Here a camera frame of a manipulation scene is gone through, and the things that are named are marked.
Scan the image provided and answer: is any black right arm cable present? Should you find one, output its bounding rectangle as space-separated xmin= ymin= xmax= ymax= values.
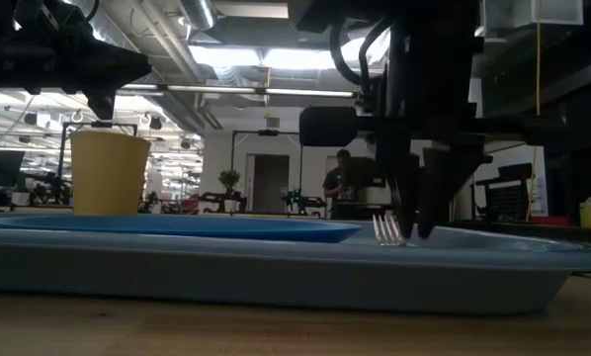
xmin=328 ymin=19 xmax=362 ymax=88
xmin=357 ymin=18 xmax=393 ymax=96

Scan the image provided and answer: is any silver round duct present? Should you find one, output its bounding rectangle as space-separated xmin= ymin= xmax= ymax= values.
xmin=179 ymin=0 xmax=218 ymax=32

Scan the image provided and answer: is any person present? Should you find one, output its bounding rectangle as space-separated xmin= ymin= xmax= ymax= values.
xmin=322 ymin=148 xmax=359 ymax=220

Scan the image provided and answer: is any silver metal fork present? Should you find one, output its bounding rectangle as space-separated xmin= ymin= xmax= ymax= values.
xmin=372 ymin=213 xmax=418 ymax=248

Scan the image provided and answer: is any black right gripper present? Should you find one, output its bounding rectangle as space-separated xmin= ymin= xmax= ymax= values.
xmin=298 ymin=63 xmax=494 ymax=241

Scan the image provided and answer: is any grey door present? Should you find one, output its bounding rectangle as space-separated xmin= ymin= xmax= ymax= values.
xmin=252 ymin=153 xmax=291 ymax=215

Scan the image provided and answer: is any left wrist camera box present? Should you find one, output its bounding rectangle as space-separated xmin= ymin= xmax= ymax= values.
xmin=11 ymin=0 xmax=97 ymax=39

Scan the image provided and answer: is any black computer monitor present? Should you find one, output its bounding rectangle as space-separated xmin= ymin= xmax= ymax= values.
xmin=342 ymin=156 xmax=386 ymax=189

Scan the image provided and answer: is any black mesh cart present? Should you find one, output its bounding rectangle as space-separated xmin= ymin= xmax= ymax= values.
xmin=470 ymin=162 xmax=534 ymax=223

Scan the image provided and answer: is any red background object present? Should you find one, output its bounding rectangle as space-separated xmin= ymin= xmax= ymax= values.
xmin=181 ymin=194 xmax=202 ymax=215

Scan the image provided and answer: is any white board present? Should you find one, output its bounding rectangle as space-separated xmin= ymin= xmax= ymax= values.
xmin=472 ymin=142 xmax=549 ymax=218

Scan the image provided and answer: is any blue round plate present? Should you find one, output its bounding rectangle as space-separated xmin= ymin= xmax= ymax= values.
xmin=0 ymin=213 xmax=364 ymax=244

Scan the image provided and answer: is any white ceiling box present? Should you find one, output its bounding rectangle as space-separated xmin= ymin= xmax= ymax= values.
xmin=483 ymin=0 xmax=584 ymax=30

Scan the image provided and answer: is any ceiling tube light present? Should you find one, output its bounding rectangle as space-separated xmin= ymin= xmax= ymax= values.
xmin=166 ymin=85 xmax=257 ymax=95
xmin=264 ymin=87 xmax=355 ymax=99

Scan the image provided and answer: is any blue plastic tray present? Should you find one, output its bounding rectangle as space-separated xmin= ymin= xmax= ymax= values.
xmin=0 ymin=211 xmax=591 ymax=317

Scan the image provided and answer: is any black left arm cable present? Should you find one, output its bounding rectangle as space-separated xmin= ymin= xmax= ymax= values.
xmin=84 ymin=0 xmax=102 ymax=24

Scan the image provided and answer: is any potted green plant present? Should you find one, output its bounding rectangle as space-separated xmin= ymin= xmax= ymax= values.
xmin=217 ymin=169 xmax=242 ymax=214

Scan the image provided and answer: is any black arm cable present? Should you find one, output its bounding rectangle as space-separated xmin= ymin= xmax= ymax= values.
xmin=328 ymin=19 xmax=362 ymax=88
xmin=84 ymin=0 xmax=102 ymax=24
xmin=357 ymin=18 xmax=393 ymax=96

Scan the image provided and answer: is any red box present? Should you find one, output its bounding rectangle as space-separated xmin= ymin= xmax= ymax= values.
xmin=530 ymin=215 xmax=572 ymax=227

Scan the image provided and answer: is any large ceiling duct pipe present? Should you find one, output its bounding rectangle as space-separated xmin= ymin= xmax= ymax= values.
xmin=60 ymin=0 xmax=208 ymax=134

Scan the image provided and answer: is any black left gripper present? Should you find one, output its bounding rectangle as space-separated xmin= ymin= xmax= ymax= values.
xmin=0 ymin=22 xmax=153 ymax=122

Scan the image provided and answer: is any yellow paper cup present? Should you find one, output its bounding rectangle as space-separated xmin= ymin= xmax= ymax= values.
xmin=69 ymin=129 xmax=152 ymax=218

